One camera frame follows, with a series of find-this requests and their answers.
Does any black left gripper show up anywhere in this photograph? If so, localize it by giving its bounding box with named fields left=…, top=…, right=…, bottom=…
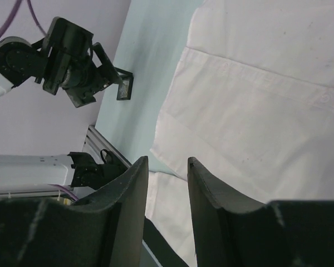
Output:
left=62, top=42, right=122, bottom=108

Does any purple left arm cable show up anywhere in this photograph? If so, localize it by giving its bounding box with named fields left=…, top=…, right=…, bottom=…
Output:
left=0, top=0, right=50, bottom=48

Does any aluminium frame rail left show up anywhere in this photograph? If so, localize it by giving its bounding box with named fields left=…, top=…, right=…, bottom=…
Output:
left=82, top=125, right=131, bottom=168

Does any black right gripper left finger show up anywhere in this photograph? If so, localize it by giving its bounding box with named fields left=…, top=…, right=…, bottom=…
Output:
left=0, top=156, right=149, bottom=266

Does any black display box left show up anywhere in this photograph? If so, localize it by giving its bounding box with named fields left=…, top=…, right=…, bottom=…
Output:
left=115, top=68, right=134, bottom=101

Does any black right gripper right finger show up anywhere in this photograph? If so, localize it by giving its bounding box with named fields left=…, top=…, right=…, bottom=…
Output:
left=188, top=157, right=334, bottom=266

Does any white button-up shirt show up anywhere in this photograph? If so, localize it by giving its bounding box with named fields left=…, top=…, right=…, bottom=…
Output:
left=147, top=1, right=334, bottom=266

